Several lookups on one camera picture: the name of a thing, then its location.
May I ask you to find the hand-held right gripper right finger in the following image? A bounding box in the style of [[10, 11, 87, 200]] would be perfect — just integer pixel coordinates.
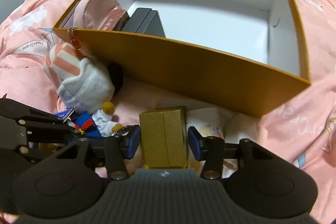
[[187, 126, 277, 179]]

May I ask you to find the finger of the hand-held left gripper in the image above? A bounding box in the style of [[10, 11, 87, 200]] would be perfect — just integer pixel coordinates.
[[16, 120, 88, 154], [0, 98, 66, 126]]

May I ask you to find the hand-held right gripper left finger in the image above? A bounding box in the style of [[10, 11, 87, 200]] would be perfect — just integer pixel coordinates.
[[43, 125, 141, 180]]

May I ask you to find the gold small box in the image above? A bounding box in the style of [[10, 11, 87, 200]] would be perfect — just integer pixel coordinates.
[[139, 106, 189, 169]]

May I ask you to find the orange cardboard box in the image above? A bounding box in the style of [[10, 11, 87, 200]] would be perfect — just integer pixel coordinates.
[[52, 0, 311, 118]]

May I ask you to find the grey small box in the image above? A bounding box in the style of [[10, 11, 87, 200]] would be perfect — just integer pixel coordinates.
[[122, 7, 166, 38]]

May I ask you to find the pink fabric pouch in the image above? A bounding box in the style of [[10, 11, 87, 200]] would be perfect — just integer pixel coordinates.
[[73, 0, 124, 30]]

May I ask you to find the maroon small box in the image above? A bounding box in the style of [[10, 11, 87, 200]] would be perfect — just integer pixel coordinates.
[[98, 9, 130, 30]]

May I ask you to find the blue hang tag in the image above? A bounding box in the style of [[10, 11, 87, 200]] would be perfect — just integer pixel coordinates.
[[55, 108, 74, 122]]

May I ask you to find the white and pink plush toy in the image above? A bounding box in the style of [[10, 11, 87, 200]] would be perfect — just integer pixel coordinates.
[[44, 27, 124, 112]]

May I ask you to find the pink printed blanket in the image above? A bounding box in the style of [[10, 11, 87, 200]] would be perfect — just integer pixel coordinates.
[[0, 0, 336, 216]]

